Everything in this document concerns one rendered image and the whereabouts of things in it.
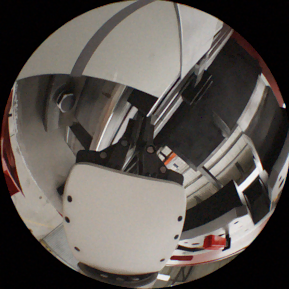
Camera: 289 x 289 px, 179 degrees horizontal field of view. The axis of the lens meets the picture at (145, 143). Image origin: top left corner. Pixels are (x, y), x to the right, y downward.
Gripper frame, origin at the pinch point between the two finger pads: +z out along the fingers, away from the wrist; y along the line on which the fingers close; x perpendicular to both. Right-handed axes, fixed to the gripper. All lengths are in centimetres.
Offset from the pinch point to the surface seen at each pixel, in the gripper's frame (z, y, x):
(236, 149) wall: 197, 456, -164
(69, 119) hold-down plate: 0.6, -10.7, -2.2
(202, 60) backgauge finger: 8.7, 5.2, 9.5
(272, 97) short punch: 1.7, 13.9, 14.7
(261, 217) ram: -16.4, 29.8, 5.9
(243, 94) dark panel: 45, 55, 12
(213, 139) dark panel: 28, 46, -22
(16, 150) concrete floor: -16, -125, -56
